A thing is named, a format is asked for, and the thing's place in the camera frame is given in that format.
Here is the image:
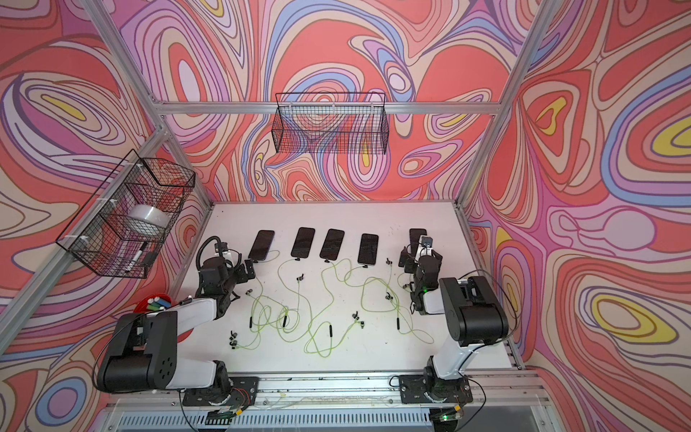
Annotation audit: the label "blue phone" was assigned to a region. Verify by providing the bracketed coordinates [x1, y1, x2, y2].
[399, 228, 428, 267]

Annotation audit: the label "green earphones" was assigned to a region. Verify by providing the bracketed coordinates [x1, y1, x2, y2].
[340, 264, 435, 346]
[230, 279, 280, 350]
[261, 258, 317, 347]
[385, 257, 415, 313]
[303, 258, 363, 358]

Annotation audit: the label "black phone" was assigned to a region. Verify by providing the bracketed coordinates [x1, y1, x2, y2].
[357, 233, 379, 266]
[248, 230, 275, 262]
[320, 229, 345, 261]
[291, 227, 316, 259]

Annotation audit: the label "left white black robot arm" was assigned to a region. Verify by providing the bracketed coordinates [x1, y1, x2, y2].
[93, 257, 256, 400]

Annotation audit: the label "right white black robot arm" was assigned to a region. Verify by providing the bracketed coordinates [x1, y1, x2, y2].
[397, 251, 509, 406]

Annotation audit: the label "red cup with markers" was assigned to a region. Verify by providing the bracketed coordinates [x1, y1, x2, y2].
[133, 294, 193, 314]

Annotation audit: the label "black marker in basket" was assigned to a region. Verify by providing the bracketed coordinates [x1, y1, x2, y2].
[125, 241, 158, 277]

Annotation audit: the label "white tape roll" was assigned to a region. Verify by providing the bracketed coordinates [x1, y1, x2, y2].
[127, 204, 170, 233]

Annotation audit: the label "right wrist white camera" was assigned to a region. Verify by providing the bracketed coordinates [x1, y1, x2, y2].
[417, 235, 433, 259]

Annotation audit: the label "wrist white camera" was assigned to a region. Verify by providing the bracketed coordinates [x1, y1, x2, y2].
[214, 241, 242, 266]
[417, 235, 433, 259]

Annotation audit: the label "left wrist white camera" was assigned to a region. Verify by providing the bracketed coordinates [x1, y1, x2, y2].
[214, 241, 242, 266]

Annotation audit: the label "left black wire basket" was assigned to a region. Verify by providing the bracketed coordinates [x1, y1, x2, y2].
[55, 150, 196, 279]

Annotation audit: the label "black wire basket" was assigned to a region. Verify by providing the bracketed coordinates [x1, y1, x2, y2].
[55, 150, 196, 279]
[271, 91, 390, 156]

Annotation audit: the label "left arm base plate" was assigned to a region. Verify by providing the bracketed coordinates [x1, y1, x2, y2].
[183, 376, 259, 409]

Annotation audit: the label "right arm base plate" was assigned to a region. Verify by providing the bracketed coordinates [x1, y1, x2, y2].
[397, 374, 473, 406]

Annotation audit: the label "back black wire basket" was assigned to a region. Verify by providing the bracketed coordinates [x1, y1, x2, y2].
[271, 91, 390, 156]

